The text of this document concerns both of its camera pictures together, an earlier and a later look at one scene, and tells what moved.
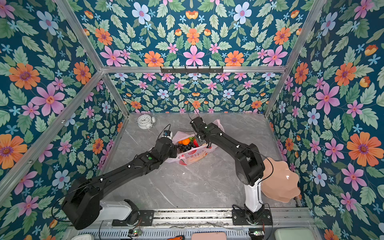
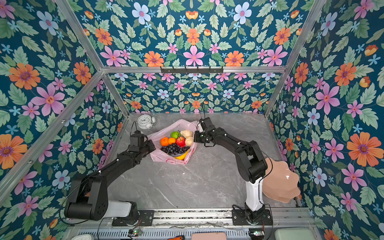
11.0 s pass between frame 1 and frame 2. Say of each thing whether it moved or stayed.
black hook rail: stayed
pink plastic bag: moved
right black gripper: stayed
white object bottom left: stayed
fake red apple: moved
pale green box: stayed
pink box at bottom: stayed
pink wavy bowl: stayed
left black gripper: moved
